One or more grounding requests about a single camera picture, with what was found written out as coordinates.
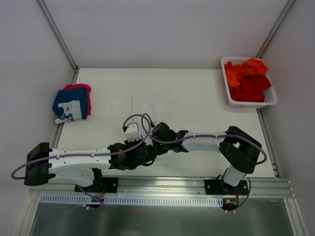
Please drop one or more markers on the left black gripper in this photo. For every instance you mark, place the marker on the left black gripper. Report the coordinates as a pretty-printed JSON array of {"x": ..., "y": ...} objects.
[{"x": 146, "y": 153}]

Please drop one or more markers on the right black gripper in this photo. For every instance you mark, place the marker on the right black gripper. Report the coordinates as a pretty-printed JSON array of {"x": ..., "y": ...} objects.
[{"x": 160, "y": 130}]

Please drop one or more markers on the white t-shirt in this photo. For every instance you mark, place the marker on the white t-shirt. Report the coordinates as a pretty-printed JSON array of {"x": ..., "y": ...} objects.
[{"x": 157, "y": 107}]

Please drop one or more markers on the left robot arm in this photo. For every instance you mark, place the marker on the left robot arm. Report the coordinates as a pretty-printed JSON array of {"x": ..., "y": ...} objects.
[{"x": 83, "y": 167}]

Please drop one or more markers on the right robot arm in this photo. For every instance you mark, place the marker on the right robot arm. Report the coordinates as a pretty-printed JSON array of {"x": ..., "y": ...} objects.
[{"x": 239, "y": 149}]

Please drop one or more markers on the folded blue printed t-shirt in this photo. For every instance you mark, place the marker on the folded blue printed t-shirt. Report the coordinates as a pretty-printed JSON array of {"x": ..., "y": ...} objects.
[{"x": 66, "y": 111}]

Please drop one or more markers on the orange t-shirt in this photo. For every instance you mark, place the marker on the orange t-shirt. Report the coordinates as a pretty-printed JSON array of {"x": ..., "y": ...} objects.
[{"x": 235, "y": 74}]

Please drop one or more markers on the white plastic basket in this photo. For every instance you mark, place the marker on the white plastic basket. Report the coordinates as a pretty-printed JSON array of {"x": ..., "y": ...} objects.
[{"x": 270, "y": 95}]

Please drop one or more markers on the red t-shirt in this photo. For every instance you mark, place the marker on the red t-shirt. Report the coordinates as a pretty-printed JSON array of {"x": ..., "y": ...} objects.
[{"x": 250, "y": 89}]

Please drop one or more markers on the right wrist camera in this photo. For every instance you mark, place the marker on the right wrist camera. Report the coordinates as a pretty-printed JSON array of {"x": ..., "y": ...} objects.
[{"x": 155, "y": 123}]

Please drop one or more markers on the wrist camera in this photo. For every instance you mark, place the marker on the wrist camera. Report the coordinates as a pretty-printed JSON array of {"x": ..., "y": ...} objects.
[
  {"x": 132, "y": 133},
  {"x": 155, "y": 123}
]

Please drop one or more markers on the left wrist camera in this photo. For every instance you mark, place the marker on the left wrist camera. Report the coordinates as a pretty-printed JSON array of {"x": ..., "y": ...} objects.
[{"x": 132, "y": 133}]

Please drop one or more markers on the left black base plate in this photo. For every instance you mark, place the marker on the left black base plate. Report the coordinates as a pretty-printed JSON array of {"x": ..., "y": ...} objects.
[{"x": 103, "y": 184}]

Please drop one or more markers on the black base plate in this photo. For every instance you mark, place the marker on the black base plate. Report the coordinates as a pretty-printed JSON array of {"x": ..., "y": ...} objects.
[
  {"x": 103, "y": 184},
  {"x": 219, "y": 187}
]

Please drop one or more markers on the white slotted cable duct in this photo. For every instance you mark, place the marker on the white slotted cable duct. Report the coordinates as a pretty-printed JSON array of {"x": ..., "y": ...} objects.
[{"x": 133, "y": 200}]

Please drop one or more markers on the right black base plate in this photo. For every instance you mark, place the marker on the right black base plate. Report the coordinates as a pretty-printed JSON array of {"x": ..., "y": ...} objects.
[{"x": 219, "y": 187}]

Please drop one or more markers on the aluminium mounting rail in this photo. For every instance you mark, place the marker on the aluminium mounting rail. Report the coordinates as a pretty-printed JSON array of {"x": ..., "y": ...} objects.
[{"x": 194, "y": 186}]

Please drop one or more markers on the left aluminium frame post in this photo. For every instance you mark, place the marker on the left aluminium frame post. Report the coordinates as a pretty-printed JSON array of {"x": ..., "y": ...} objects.
[{"x": 55, "y": 30}]

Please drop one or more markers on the aluminium frame post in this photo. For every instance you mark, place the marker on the aluminium frame post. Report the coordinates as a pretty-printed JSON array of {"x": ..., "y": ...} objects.
[
  {"x": 55, "y": 30},
  {"x": 275, "y": 27}
]

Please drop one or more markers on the right aluminium frame post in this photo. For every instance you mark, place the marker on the right aluminium frame post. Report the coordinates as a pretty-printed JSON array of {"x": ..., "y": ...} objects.
[{"x": 275, "y": 27}]

